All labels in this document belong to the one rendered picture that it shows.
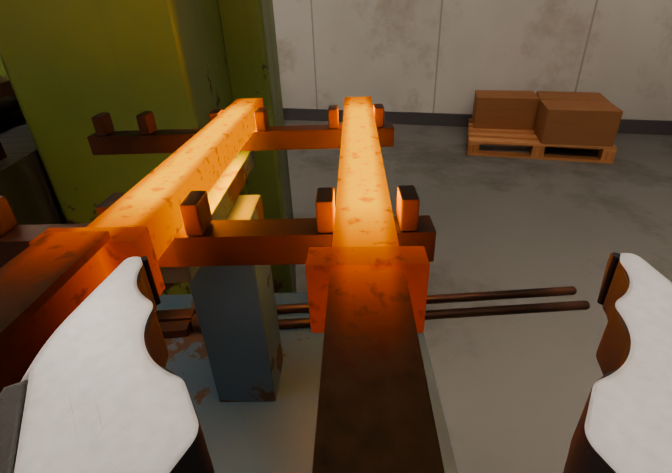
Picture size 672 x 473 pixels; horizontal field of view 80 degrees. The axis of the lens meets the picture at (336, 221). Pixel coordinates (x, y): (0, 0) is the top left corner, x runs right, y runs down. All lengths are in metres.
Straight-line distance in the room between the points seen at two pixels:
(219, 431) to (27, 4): 0.61
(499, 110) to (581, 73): 0.85
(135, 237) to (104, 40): 0.55
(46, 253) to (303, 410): 0.32
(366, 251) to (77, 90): 0.64
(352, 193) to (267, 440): 0.29
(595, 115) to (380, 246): 3.32
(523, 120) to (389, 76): 1.32
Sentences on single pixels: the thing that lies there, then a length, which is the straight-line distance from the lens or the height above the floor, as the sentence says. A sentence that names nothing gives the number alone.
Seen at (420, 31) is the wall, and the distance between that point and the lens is 4.11.
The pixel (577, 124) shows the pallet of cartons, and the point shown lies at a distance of 3.44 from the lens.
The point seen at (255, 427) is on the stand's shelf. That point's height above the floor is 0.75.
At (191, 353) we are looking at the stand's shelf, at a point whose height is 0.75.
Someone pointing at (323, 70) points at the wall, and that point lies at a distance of 4.34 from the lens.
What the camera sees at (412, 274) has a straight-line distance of 0.15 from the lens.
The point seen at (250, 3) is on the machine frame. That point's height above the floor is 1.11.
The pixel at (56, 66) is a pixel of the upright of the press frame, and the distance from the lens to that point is 0.75.
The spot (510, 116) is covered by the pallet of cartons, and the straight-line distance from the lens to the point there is 3.72.
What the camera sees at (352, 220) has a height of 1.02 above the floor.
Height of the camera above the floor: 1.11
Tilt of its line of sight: 28 degrees down
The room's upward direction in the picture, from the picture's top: 2 degrees counter-clockwise
